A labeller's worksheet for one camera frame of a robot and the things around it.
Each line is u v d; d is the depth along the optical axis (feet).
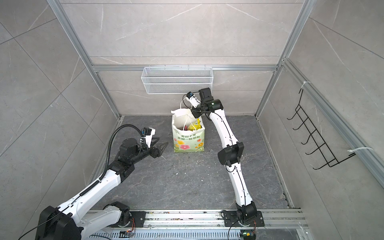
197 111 2.69
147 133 2.13
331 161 1.91
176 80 3.29
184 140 2.76
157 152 2.26
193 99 2.68
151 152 2.23
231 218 2.40
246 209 2.11
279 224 2.41
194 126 2.89
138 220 2.40
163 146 2.37
